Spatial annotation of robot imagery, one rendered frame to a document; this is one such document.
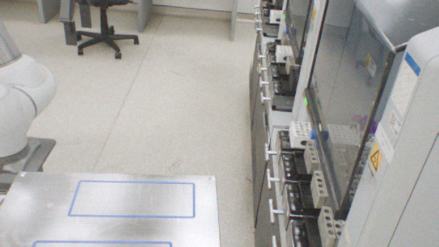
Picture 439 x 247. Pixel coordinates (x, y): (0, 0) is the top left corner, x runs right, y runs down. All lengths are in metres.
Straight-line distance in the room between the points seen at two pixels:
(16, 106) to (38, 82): 0.18
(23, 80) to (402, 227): 1.29
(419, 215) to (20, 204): 1.00
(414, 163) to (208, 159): 2.00
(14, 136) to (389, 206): 1.18
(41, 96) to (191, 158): 1.30
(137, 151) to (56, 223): 1.60
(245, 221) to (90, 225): 1.28
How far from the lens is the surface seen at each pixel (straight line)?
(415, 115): 0.78
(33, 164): 1.63
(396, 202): 0.90
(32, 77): 1.66
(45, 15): 4.81
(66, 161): 2.75
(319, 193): 1.26
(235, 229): 2.30
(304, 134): 1.52
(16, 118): 1.54
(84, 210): 1.25
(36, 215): 1.26
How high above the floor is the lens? 1.69
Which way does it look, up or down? 33 degrees down
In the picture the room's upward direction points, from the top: 6 degrees clockwise
